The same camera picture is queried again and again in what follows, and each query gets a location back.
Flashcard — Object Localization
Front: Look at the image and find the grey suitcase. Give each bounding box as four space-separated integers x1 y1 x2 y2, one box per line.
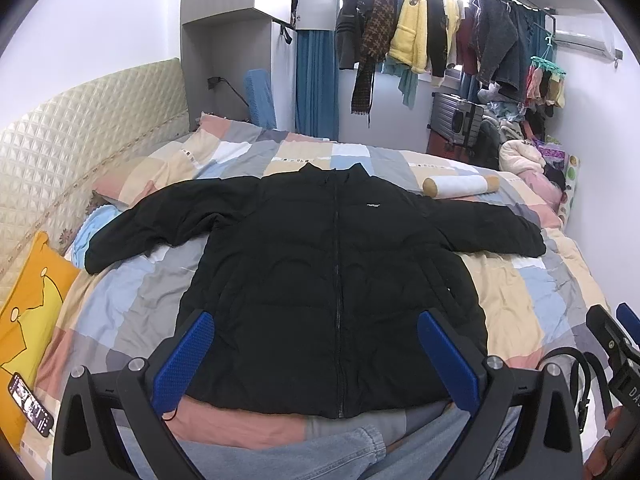
427 92 485 162

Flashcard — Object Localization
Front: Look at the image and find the black cable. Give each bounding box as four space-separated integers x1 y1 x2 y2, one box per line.
537 346 614 434

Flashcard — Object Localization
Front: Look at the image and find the person's right hand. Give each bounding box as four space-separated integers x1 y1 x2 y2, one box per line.
582 406 623 480

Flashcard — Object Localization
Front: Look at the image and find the dark grey hanging jacket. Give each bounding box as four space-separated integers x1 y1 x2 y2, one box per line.
470 0 521 99

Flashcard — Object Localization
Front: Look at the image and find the orange crown cushion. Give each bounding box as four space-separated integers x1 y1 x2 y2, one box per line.
1 231 79 448

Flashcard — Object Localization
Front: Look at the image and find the grey wall cabinet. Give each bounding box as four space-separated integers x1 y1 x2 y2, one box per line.
180 0 296 130

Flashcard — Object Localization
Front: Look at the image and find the pastel patchwork quilt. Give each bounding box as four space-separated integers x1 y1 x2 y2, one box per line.
34 116 604 450

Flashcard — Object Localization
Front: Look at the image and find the cream quilted headboard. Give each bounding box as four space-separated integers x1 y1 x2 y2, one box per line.
1 58 189 297

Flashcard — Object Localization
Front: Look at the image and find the light blue jeans leg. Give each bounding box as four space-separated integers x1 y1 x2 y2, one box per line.
114 401 522 480

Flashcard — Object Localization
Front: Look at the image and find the white air conditioner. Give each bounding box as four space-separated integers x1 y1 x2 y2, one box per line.
554 29 624 61

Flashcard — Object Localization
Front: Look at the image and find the white and tan bolster pillow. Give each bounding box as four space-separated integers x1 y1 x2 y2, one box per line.
422 174 500 200

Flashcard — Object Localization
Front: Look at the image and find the polka dot pillow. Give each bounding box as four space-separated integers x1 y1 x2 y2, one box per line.
558 155 580 231

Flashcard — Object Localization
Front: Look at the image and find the blue curtain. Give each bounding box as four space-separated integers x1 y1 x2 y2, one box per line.
295 29 338 141

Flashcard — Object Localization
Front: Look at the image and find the black puffer jacket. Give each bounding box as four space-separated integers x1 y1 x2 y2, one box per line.
86 165 546 419

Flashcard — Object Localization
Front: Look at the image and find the green sock hanger rack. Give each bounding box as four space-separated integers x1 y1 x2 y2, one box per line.
524 32 566 108

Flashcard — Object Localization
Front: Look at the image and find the yellow hanging jacket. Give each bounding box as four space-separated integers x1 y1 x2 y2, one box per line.
388 0 427 74

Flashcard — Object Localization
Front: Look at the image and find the black smartphone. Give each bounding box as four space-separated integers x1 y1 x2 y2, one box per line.
8 373 54 438

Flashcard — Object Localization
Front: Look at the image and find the black hanging vest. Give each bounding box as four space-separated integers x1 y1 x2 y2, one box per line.
335 0 362 70

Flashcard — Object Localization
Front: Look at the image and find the light blue pillow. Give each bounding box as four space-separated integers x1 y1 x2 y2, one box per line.
70 205 120 269

